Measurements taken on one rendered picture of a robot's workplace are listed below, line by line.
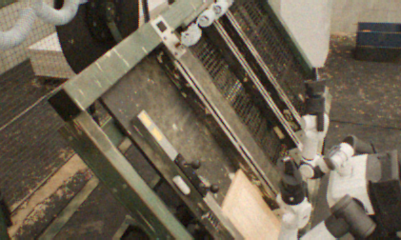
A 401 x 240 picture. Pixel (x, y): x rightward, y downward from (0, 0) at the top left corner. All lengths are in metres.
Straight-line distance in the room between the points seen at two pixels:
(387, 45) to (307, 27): 1.13
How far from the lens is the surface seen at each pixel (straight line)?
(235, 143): 1.97
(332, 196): 1.79
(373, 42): 6.16
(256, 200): 2.06
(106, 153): 1.41
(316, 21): 5.76
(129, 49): 1.63
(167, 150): 1.63
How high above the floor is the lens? 2.48
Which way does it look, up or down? 31 degrees down
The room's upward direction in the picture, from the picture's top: 6 degrees counter-clockwise
